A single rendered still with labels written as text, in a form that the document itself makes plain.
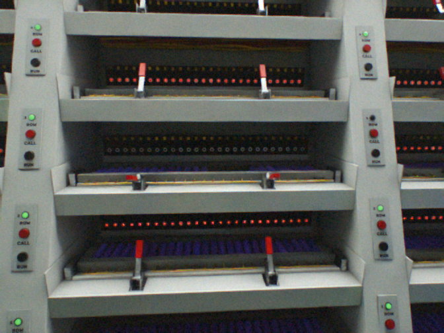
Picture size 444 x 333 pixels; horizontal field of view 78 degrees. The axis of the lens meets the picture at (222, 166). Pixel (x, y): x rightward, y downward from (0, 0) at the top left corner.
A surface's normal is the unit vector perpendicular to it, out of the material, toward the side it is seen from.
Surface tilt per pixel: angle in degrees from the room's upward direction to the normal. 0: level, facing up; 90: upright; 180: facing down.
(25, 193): 90
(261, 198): 109
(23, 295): 90
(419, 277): 19
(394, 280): 90
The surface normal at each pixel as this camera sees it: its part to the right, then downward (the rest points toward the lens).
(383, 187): 0.06, -0.12
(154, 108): 0.06, 0.22
